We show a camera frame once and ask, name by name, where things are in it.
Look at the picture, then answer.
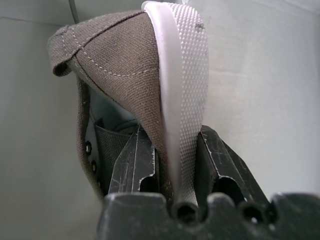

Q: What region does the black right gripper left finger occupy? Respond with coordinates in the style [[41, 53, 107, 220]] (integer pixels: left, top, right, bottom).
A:
[[107, 124, 161, 195]]

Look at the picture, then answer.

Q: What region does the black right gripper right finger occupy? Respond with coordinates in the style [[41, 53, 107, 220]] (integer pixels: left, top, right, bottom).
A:
[[194, 124, 269, 205]]

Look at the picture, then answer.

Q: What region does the brown canvas shoe white sole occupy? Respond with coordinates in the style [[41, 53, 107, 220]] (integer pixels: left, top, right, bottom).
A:
[[47, 0, 210, 208]]

